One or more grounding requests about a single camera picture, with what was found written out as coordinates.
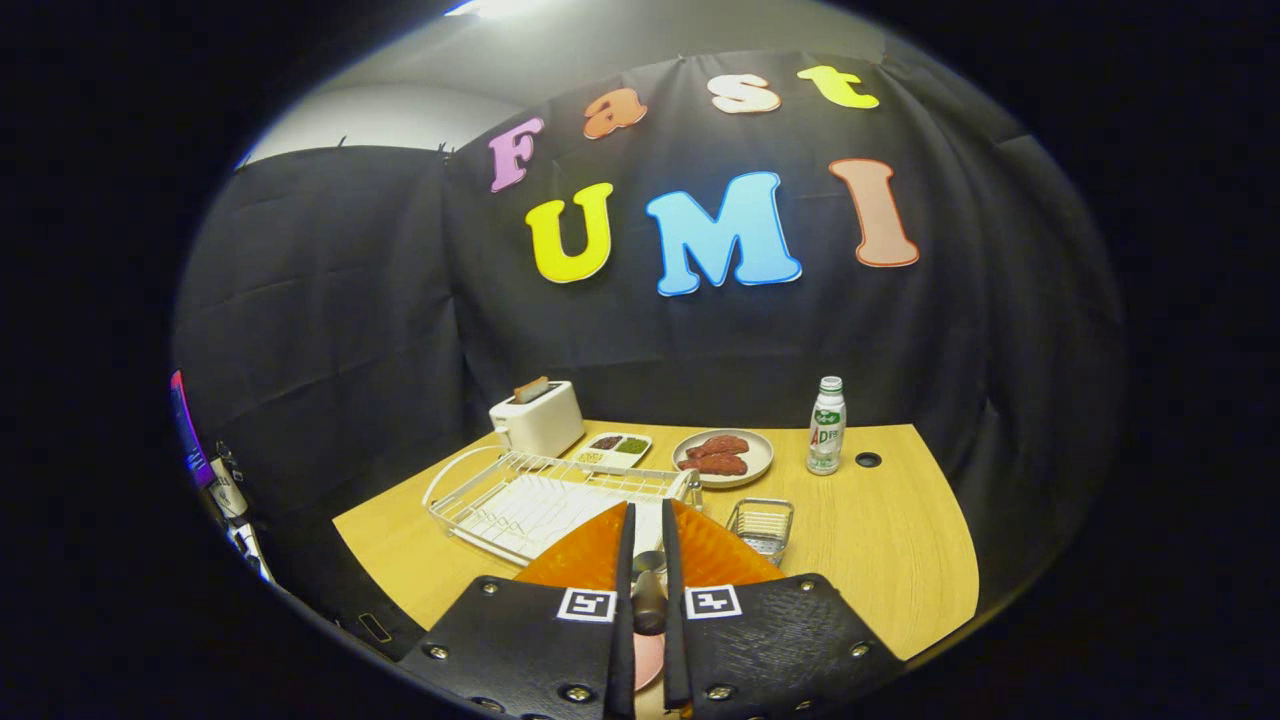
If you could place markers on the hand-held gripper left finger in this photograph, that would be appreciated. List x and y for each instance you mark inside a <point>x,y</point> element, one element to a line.
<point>625,560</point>

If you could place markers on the white toaster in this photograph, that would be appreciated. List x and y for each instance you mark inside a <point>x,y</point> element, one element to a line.
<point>540,425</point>

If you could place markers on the pink plate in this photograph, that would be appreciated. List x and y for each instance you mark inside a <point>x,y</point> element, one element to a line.
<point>648,660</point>

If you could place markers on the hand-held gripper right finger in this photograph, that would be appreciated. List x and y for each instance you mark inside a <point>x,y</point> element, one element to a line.
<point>672,560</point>

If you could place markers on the white and black equipment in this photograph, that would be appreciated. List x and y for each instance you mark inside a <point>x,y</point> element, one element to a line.
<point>235,510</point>

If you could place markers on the brown toast slice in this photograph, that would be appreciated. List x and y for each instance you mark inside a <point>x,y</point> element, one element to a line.
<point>531,389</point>

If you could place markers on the white divided grain tray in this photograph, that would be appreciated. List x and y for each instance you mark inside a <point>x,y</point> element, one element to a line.
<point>612,450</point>

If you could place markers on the white green-label drink bottle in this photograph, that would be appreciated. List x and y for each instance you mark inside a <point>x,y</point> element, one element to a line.
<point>826,435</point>

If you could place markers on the beige round dish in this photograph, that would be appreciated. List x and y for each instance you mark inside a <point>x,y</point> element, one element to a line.
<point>760,458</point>

